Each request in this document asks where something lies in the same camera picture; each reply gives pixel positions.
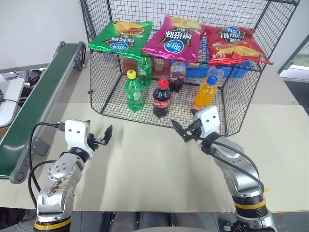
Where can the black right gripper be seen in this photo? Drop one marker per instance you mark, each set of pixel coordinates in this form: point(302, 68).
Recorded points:
point(196, 129)

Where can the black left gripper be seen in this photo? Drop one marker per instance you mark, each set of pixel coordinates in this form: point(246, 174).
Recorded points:
point(93, 141)

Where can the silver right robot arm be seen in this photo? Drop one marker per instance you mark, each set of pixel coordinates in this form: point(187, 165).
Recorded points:
point(233, 170)

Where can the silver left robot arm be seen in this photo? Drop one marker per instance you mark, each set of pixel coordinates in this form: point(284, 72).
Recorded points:
point(60, 170)

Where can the green conveyor belt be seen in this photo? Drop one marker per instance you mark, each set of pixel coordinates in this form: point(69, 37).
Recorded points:
point(36, 101)

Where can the cola bottle red cap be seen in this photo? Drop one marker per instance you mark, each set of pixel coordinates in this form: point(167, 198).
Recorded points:
point(161, 101)

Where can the orange soda bottle blue cap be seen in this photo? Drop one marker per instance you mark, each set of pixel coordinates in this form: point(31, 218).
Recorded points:
point(205, 96)

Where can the green soda bottle yellow cap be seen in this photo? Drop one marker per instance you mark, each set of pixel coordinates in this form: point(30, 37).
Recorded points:
point(134, 94)

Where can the cola bottle without cap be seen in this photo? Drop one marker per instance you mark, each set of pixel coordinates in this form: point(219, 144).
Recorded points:
point(177, 77)

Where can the clear-topped soda bottle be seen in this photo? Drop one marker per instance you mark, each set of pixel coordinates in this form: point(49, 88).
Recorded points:
point(217, 71)

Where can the blue plastic crate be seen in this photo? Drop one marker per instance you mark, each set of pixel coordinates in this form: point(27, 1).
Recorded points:
point(241, 70)

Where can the green chip bag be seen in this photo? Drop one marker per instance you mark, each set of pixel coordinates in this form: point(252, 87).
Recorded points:
point(118, 41)

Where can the magenta chip bag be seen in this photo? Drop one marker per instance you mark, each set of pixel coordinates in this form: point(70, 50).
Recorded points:
point(173, 41)

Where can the white desk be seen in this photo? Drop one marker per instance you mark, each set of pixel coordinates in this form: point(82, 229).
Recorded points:
point(10, 96)

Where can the red chip bag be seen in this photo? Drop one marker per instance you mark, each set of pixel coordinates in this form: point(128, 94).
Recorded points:
point(231, 46)

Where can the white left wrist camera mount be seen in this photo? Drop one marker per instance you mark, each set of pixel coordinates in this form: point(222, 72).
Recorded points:
point(76, 135)

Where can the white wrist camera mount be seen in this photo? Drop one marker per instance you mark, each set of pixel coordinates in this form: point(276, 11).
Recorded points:
point(209, 118)
point(76, 135)

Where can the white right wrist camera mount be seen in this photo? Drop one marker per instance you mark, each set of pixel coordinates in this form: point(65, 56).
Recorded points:
point(209, 118)

